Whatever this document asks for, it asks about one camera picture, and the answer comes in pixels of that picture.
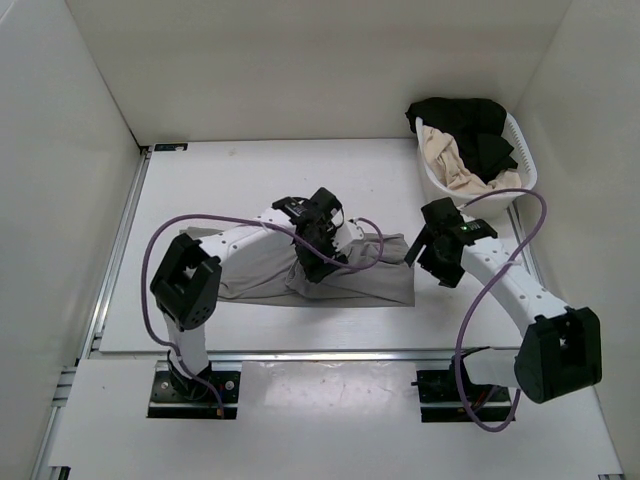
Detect black garment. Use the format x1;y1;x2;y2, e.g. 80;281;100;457
405;97;518;183

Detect beige garment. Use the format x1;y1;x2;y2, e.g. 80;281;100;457
422;125;522;195

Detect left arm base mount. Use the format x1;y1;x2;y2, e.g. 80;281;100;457
147;361;241;420

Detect aluminium left rail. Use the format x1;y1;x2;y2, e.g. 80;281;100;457
75;146;152;366

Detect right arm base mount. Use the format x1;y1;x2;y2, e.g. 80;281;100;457
411;358;513;424

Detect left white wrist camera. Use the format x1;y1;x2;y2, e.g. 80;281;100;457
332;220;364;252

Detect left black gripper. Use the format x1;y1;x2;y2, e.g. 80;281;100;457
294;224;348;284

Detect aluminium front rail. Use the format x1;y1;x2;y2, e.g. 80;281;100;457
208;349;454;363

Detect white laundry basket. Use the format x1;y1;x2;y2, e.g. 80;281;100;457
415;113;538;220

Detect dark label sticker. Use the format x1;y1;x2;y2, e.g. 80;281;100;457
154;143;188;152

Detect grey trousers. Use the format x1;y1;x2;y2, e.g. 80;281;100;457
179;227;417;309

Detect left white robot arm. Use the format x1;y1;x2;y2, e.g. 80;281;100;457
150;188;362;400

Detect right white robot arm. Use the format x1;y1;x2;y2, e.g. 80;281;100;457
405;198;602;404

